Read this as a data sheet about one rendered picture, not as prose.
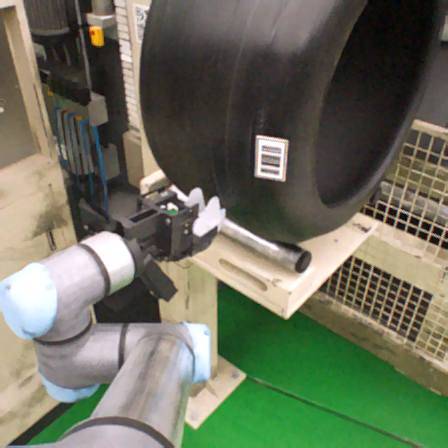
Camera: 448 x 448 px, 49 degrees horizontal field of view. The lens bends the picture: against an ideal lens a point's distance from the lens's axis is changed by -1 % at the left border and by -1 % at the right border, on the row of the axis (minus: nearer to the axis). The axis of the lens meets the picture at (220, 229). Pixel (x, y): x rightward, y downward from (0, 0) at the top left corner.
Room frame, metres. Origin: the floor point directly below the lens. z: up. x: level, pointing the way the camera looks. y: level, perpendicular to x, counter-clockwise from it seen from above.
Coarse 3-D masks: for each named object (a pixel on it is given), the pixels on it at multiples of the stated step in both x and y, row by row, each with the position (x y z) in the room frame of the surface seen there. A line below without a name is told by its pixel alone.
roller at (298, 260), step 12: (180, 192) 0.86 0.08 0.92; (228, 228) 0.75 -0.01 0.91; (240, 228) 0.74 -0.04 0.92; (240, 240) 0.73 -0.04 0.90; (252, 240) 0.72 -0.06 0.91; (264, 240) 0.70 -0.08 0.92; (264, 252) 0.69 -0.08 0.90; (276, 252) 0.68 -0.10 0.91; (288, 252) 0.67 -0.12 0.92; (300, 252) 0.67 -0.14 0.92; (288, 264) 0.66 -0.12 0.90; (300, 264) 0.65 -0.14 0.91
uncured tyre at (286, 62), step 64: (192, 0) 0.69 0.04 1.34; (256, 0) 0.63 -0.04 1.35; (320, 0) 0.62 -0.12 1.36; (384, 0) 1.04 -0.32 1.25; (192, 64) 0.65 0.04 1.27; (256, 64) 0.59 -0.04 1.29; (320, 64) 0.60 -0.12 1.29; (384, 64) 1.03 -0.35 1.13; (192, 128) 0.63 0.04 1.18; (256, 128) 0.57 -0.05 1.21; (320, 128) 1.03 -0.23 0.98; (384, 128) 0.96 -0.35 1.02; (256, 192) 0.58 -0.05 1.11; (320, 192) 0.87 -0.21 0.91
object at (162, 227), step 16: (160, 192) 0.59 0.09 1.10; (144, 208) 0.56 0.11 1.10; (160, 208) 0.53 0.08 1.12; (176, 208) 0.55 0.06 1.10; (192, 208) 0.54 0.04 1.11; (112, 224) 0.50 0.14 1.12; (128, 224) 0.49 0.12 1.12; (144, 224) 0.50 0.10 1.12; (160, 224) 0.52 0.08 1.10; (176, 224) 0.52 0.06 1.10; (192, 224) 0.55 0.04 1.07; (128, 240) 0.48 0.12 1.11; (144, 240) 0.50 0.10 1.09; (160, 240) 0.52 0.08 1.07; (176, 240) 0.52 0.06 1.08; (144, 256) 0.50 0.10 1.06; (160, 256) 0.52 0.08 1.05; (176, 256) 0.51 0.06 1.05
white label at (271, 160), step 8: (264, 144) 0.56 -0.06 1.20; (272, 144) 0.56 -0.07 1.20; (280, 144) 0.56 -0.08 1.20; (264, 152) 0.56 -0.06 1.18; (272, 152) 0.56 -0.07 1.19; (280, 152) 0.56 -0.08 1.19; (256, 160) 0.57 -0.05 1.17; (264, 160) 0.56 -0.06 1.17; (272, 160) 0.56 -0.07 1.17; (280, 160) 0.56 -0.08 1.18; (256, 168) 0.57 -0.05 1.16; (264, 168) 0.56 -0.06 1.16; (272, 168) 0.56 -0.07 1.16; (280, 168) 0.56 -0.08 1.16; (264, 176) 0.56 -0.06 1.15; (272, 176) 0.56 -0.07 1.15; (280, 176) 0.56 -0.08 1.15
